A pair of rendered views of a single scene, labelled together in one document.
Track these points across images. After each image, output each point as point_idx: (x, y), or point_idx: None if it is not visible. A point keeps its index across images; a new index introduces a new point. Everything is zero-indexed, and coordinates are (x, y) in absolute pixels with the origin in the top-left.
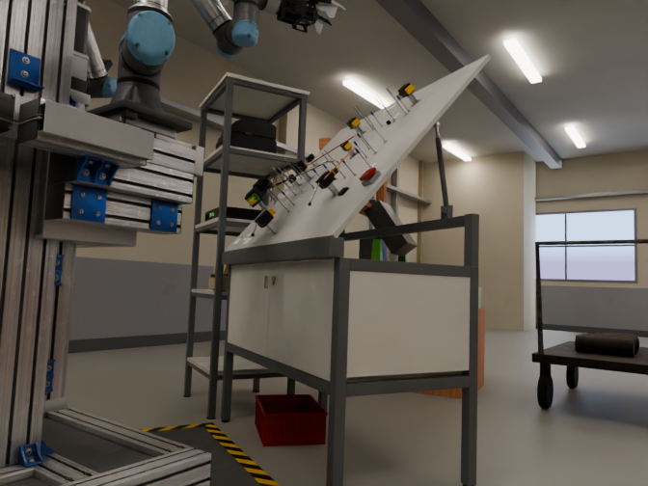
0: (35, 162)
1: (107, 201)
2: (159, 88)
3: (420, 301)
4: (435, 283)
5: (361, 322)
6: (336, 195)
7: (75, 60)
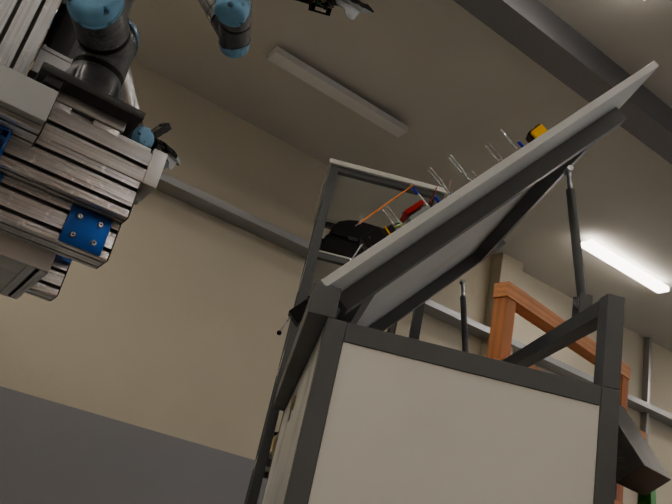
0: None
1: (2, 187)
2: (119, 74)
3: (481, 425)
4: (517, 399)
5: (350, 434)
6: None
7: (56, 62)
